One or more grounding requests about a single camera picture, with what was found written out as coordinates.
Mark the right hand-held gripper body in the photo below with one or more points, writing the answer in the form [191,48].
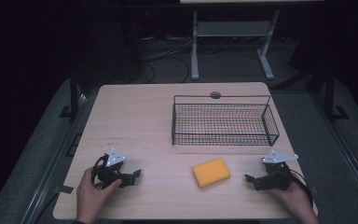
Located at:
[276,177]

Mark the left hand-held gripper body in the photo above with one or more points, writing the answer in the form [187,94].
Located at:
[113,174]

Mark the person's left hand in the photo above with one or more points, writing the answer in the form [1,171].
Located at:
[91,196]

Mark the person's right hand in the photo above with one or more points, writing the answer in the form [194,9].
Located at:
[295,202]

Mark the yellow sponge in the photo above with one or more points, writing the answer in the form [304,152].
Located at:
[211,172]

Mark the black tape strip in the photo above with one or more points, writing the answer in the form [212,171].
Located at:
[66,189]

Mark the black metal stand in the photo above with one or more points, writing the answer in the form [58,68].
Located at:
[73,99]
[330,96]

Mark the white metal stand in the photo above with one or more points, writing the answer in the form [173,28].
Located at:
[233,28]

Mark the aluminium floor rail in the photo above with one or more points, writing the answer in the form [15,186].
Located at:
[48,174]
[348,155]

